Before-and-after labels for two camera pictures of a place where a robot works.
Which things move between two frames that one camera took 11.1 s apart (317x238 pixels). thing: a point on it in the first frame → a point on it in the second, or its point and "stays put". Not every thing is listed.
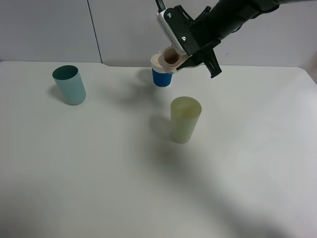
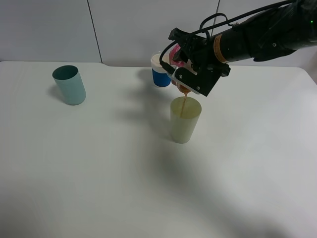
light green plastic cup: x=184 y=112 stays put
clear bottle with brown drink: x=170 y=59 → x=174 y=64
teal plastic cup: x=68 y=78 stays put
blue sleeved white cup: x=161 y=77 stays put
